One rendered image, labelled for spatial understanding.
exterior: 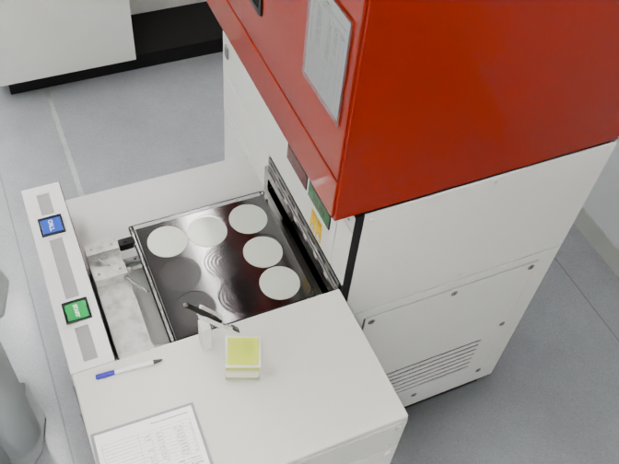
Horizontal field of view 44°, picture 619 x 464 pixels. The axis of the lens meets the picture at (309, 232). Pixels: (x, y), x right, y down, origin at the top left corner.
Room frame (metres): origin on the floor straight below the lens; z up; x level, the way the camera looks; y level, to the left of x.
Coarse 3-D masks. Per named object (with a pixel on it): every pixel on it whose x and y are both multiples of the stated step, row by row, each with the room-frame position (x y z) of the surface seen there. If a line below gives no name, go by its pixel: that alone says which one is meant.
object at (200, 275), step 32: (160, 224) 1.20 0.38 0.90; (192, 256) 1.11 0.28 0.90; (224, 256) 1.13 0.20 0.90; (288, 256) 1.15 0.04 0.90; (160, 288) 1.01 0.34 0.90; (192, 288) 1.02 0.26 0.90; (224, 288) 1.03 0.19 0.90; (256, 288) 1.04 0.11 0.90; (192, 320) 0.93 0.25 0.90; (224, 320) 0.94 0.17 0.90
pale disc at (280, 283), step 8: (264, 272) 1.09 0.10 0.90; (272, 272) 1.10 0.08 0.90; (280, 272) 1.10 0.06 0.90; (288, 272) 1.10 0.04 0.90; (264, 280) 1.07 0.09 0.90; (272, 280) 1.07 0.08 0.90; (280, 280) 1.08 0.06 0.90; (288, 280) 1.08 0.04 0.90; (296, 280) 1.08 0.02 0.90; (264, 288) 1.05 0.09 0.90; (272, 288) 1.05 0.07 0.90; (280, 288) 1.05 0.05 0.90; (288, 288) 1.05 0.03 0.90; (296, 288) 1.06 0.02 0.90; (272, 296) 1.02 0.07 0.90; (280, 296) 1.03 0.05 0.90; (288, 296) 1.03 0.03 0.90
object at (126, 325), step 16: (96, 288) 1.00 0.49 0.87; (112, 288) 1.00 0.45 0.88; (128, 288) 1.01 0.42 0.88; (112, 304) 0.96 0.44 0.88; (128, 304) 0.97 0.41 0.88; (112, 320) 0.92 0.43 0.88; (128, 320) 0.92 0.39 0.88; (112, 336) 0.87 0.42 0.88; (128, 336) 0.88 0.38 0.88; (144, 336) 0.88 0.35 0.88
